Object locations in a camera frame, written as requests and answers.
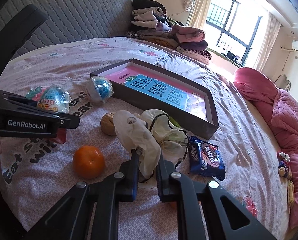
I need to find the green fuzzy ring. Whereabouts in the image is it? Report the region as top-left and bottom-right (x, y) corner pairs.
(166, 115), (182, 129)

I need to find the small stuffed doll toy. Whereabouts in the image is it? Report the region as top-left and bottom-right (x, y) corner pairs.
(277, 152), (292, 180)

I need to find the yellow snack packet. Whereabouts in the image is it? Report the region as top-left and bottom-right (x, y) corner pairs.
(287, 180), (295, 205)

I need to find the blue white Kinder egg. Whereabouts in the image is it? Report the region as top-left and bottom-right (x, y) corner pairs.
(86, 76), (114, 105)

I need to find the dark framed window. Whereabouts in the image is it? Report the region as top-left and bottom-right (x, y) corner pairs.
(205, 0), (263, 66)

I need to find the shallow brown cardboard box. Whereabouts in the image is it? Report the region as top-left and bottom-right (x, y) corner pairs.
(90, 59), (219, 140)

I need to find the pink quilted blanket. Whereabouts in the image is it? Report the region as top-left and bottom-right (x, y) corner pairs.
(233, 67), (298, 229)

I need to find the orange mandarin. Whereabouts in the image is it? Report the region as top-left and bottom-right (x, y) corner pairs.
(72, 146), (106, 179)
(169, 202), (177, 210)

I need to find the beige right curtain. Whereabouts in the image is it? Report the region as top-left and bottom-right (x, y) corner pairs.
(254, 11), (282, 72)

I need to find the grey quilted headboard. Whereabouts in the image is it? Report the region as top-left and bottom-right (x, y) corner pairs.
(0, 0), (133, 57)

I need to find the blue Oreo cookie packet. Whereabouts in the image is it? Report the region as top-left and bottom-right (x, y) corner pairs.
(188, 136), (226, 181)

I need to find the pink and blue book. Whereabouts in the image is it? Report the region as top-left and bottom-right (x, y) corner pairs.
(102, 64), (206, 120)

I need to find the beige curtain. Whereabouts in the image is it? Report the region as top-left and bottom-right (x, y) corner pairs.
(254, 11), (282, 72)
(184, 0), (211, 29)

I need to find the pile of folded clothes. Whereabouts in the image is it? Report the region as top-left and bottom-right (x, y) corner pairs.
(126, 0), (212, 65)

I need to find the red blue Kinder egg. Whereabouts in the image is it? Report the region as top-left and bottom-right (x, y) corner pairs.
(36, 84), (72, 145)

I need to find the walnut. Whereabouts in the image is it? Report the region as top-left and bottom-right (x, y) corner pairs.
(100, 112), (116, 136)

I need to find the beige left curtain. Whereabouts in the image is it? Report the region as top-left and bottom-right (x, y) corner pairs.
(184, 0), (211, 29)

